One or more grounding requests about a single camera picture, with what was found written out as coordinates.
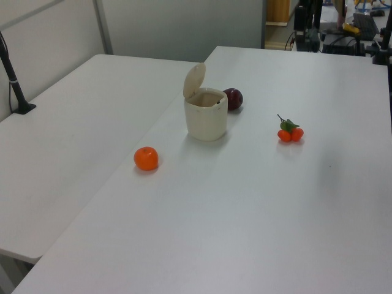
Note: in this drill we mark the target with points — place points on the small tangerine cluster with leaves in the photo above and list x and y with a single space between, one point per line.
290 134

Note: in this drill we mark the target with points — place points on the wooden cabinet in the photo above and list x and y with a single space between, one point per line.
277 10

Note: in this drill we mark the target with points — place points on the black camera stand pole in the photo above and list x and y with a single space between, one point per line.
13 82

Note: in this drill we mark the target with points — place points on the large orange tangerine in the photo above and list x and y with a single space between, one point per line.
146 158

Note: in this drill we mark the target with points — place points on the dark red apple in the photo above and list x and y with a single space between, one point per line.
234 98

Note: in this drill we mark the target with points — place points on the yellow object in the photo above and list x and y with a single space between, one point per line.
350 28

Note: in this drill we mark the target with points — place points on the cream plastic garbage bin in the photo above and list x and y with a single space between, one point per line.
205 122

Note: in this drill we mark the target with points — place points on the black box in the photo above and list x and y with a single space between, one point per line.
338 43

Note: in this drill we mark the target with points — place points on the black clamp stand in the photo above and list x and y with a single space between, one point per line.
382 49

